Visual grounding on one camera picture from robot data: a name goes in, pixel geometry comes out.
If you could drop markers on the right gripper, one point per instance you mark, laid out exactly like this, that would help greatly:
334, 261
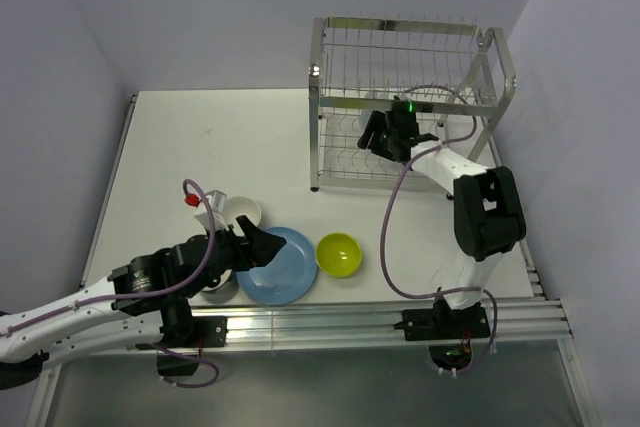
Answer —
377, 123

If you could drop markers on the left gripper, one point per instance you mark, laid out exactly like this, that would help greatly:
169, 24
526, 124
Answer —
257, 253

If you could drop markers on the white ceramic bowl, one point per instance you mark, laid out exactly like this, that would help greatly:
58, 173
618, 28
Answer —
235, 207

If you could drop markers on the lime green bowl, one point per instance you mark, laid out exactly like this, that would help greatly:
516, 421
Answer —
338, 255

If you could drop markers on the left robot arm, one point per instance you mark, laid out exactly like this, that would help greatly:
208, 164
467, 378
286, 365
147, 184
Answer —
145, 302

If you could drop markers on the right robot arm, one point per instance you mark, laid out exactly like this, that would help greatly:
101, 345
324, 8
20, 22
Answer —
488, 219

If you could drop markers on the steel two-tier dish rack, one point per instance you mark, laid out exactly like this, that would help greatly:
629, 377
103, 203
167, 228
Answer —
377, 87

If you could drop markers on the blue plate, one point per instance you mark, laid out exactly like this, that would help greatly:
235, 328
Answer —
288, 277

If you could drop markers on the grey-rimmed white bowl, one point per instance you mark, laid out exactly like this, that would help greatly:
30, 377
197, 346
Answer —
222, 292

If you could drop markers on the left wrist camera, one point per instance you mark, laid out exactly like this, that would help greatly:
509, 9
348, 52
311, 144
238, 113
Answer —
208, 212

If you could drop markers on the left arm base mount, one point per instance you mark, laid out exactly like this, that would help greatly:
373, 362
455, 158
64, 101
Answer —
180, 358

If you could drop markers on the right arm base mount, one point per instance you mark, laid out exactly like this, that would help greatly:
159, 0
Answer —
441, 323

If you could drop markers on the aluminium mounting rail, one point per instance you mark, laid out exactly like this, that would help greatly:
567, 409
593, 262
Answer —
321, 327

